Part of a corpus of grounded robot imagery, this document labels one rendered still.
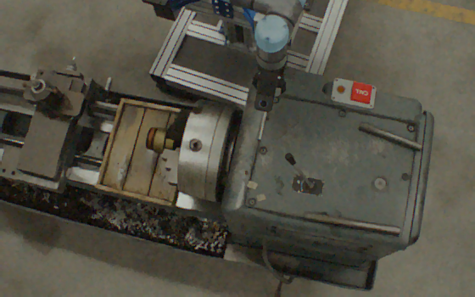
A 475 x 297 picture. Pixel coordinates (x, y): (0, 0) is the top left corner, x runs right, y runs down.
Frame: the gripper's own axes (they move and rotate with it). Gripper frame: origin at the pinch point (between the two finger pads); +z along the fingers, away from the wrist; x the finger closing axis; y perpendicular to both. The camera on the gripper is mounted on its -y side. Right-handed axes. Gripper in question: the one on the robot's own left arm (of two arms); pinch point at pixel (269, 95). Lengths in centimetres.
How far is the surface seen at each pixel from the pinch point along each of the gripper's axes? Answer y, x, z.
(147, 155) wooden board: -13, 42, 46
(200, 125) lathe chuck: -8.9, 19.0, 11.4
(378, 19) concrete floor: 117, -44, 135
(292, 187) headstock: -22.1, -11.5, 9.4
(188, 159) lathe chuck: -19.7, 20.1, 13.2
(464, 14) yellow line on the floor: 135, -97, 134
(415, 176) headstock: -11.6, -46.9, 9.3
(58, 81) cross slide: 5, 83, 38
